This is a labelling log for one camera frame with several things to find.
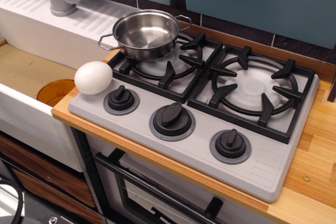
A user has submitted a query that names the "black right burner grate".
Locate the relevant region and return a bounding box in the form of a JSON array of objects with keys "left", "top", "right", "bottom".
[{"left": 188, "top": 45, "right": 320, "bottom": 144}]

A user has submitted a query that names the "wooden drawer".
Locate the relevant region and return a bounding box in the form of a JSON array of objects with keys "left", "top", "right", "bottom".
[
  {"left": 13, "top": 168, "right": 103, "bottom": 224},
  {"left": 1, "top": 136, "right": 91, "bottom": 201}
]

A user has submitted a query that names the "lower wooden drawer front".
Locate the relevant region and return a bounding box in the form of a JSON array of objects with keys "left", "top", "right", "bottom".
[{"left": 13, "top": 168, "right": 103, "bottom": 224}]

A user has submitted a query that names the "upper wooden drawer front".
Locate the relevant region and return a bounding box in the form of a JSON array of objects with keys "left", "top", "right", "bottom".
[{"left": 1, "top": 136, "right": 91, "bottom": 201}]

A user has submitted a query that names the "grey toy stove top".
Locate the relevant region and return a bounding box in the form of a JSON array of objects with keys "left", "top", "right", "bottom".
[{"left": 67, "top": 23, "right": 320, "bottom": 204}]

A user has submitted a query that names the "white sink unit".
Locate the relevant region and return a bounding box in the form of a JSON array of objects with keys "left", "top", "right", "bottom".
[{"left": 1, "top": 0, "right": 134, "bottom": 172}]

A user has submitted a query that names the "black oven door handle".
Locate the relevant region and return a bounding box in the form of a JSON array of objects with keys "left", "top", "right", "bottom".
[{"left": 94, "top": 153, "right": 223, "bottom": 223}]

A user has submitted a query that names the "black left stove knob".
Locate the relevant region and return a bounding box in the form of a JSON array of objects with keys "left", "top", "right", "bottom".
[{"left": 103, "top": 85, "right": 140, "bottom": 116}]

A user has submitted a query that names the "black right stove knob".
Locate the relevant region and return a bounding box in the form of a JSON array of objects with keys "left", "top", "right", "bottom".
[{"left": 209, "top": 129, "right": 251, "bottom": 165}]

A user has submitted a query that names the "right teal wall cabinet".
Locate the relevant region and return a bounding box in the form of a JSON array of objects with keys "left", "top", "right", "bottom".
[{"left": 186, "top": 0, "right": 335, "bottom": 49}]

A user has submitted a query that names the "black burner grate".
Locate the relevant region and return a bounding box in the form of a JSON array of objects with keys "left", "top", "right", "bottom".
[
  {"left": 108, "top": 33, "right": 223, "bottom": 103},
  {"left": 188, "top": 45, "right": 320, "bottom": 144}
]

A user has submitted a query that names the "stainless steel pot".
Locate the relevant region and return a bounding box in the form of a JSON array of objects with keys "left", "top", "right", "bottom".
[{"left": 98, "top": 9, "right": 192, "bottom": 62}]

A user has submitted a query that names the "white egg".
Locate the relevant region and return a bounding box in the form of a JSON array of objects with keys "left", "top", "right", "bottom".
[{"left": 74, "top": 61, "right": 113, "bottom": 95}]

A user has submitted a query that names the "black left burner grate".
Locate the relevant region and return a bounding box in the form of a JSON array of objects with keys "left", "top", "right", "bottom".
[{"left": 108, "top": 33, "right": 223, "bottom": 103}]

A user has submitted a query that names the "black stove knob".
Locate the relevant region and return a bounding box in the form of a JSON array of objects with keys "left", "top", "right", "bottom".
[
  {"left": 149, "top": 102, "right": 196, "bottom": 142},
  {"left": 209, "top": 129, "right": 251, "bottom": 165},
  {"left": 103, "top": 85, "right": 140, "bottom": 116}
]

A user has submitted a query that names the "oven door with window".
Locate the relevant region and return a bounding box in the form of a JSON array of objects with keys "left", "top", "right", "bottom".
[{"left": 94, "top": 149, "right": 270, "bottom": 223}]

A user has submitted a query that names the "black braided cable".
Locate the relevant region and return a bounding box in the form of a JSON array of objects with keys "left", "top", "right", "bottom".
[{"left": 0, "top": 178, "right": 26, "bottom": 224}]

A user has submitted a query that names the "brass screw in countertop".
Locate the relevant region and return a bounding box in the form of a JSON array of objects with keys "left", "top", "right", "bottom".
[{"left": 303, "top": 175, "right": 311, "bottom": 182}]

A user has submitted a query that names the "black middle stove knob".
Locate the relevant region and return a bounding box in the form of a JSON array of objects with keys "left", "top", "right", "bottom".
[{"left": 149, "top": 102, "right": 196, "bottom": 142}]

